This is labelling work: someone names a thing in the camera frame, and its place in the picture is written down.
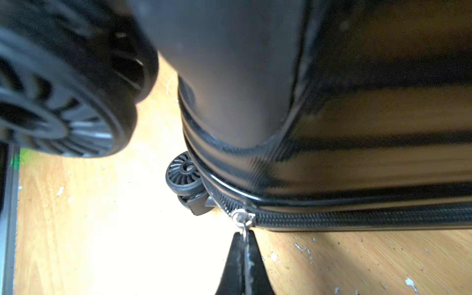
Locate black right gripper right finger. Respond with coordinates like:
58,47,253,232
244,230,275,295

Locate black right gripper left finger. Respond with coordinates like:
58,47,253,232
215,232,245,295

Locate silver zipper pull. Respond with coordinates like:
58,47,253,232
231,208,256,237

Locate black hard-shell suitcase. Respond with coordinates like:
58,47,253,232
1,1,472,231

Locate aluminium front rail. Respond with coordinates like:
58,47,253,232
1,143,20,295

